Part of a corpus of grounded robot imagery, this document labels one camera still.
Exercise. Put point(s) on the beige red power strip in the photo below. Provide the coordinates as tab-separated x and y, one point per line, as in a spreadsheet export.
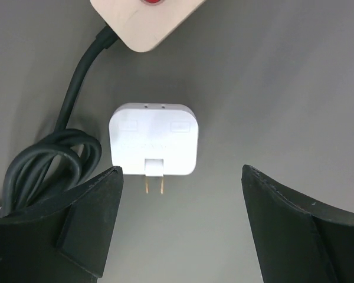
143	25

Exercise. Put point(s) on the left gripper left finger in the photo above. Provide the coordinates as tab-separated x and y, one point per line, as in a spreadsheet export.
65	238

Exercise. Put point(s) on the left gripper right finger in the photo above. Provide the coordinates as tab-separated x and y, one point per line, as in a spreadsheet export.
297	238

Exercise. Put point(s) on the white usb charger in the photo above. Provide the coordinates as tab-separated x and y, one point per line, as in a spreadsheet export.
154	140

